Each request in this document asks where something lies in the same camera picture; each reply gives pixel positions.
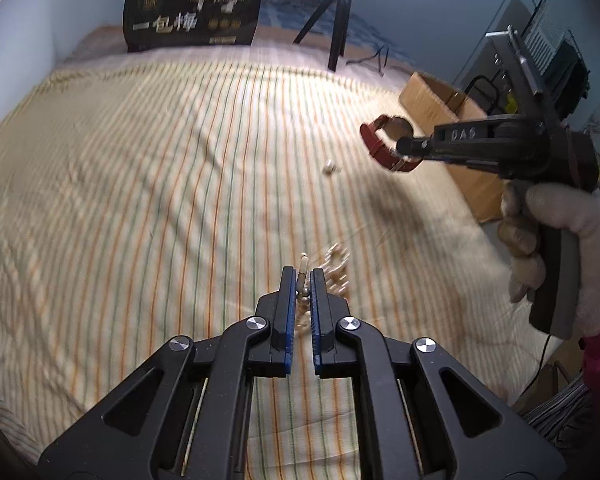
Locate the grey striped cloth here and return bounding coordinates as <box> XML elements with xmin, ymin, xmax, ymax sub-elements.
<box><xmin>522</xmin><ymin>380</ymin><xmax>600</xmax><ymax>480</ymax></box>

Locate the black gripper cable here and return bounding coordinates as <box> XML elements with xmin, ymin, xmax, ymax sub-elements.
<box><xmin>522</xmin><ymin>332</ymin><xmax>552</xmax><ymax>401</ymax></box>

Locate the black clothes rack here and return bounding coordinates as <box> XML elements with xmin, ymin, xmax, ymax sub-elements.
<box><xmin>462</xmin><ymin>0</ymin><xmax>593</xmax><ymax>116</ymax></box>

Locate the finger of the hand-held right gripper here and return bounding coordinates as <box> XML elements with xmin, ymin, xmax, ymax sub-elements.
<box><xmin>397</xmin><ymin>112</ymin><xmax>548</xmax><ymax>162</ymax></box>
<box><xmin>410</xmin><ymin>154</ymin><xmax>503</xmax><ymax>175</ymax></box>

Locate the cardboard box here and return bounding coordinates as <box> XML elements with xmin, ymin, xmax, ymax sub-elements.
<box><xmin>399</xmin><ymin>71</ymin><xmax>506</xmax><ymax>223</ymax></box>

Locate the small pearl necklace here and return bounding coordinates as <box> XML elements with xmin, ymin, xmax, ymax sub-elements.
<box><xmin>295</xmin><ymin>242</ymin><xmax>353</xmax><ymax>336</ymax></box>

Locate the person's right hand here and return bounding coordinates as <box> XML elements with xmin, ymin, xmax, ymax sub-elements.
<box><xmin>497</xmin><ymin>182</ymin><xmax>600</xmax><ymax>338</ymax></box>

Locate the black tripod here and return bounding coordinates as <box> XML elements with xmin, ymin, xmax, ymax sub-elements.
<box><xmin>293</xmin><ymin>0</ymin><xmax>356</xmax><ymax>72</ymax></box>

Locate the black ring light cable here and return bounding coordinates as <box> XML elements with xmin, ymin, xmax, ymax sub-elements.
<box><xmin>347</xmin><ymin>42</ymin><xmax>391</xmax><ymax>78</ymax></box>

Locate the grey-green hanging garment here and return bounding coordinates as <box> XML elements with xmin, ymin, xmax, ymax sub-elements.
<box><xmin>550</xmin><ymin>40</ymin><xmax>581</xmax><ymax>106</ymax></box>

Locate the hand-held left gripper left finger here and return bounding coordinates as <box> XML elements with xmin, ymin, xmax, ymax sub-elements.
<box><xmin>37</xmin><ymin>266</ymin><xmax>299</xmax><ymax>480</ymax></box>

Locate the red wrist watch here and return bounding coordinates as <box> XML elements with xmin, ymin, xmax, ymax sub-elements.
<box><xmin>360</xmin><ymin>114</ymin><xmax>423</xmax><ymax>173</ymax></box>

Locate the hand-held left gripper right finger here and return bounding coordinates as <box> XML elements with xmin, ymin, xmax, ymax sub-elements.
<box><xmin>310</xmin><ymin>267</ymin><xmax>566</xmax><ymax>480</ymax></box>

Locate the black printed bag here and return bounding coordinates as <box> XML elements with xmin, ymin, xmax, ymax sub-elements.
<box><xmin>122</xmin><ymin>0</ymin><xmax>266</xmax><ymax>53</ymax></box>

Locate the white striped towel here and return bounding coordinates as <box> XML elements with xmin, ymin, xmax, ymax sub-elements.
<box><xmin>525</xmin><ymin>0</ymin><xmax>563</xmax><ymax>73</ymax></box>

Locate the yellow striped blanket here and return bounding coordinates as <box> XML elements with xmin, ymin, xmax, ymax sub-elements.
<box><xmin>0</xmin><ymin>57</ymin><xmax>581</xmax><ymax>480</ymax></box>

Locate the black hanging garment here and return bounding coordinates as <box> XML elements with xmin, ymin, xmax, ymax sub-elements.
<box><xmin>570</xmin><ymin>55</ymin><xmax>592</xmax><ymax>121</ymax></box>

